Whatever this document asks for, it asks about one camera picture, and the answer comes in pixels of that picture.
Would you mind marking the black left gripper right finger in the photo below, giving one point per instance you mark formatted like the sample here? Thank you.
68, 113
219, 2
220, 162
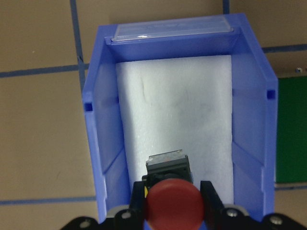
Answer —
213, 206

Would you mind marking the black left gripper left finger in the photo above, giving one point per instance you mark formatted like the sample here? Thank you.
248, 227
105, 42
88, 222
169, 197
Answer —
137, 201

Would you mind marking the red push button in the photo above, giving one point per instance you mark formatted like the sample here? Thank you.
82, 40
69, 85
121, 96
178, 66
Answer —
173, 202

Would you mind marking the green conveyor belt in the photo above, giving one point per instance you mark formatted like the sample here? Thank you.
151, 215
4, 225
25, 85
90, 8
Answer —
291, 159

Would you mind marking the white foam pad source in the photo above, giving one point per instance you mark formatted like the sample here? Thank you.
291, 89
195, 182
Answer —
180, 104

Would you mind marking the blue source bin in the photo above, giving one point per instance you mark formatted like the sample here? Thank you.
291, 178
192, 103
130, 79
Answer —
254, 102

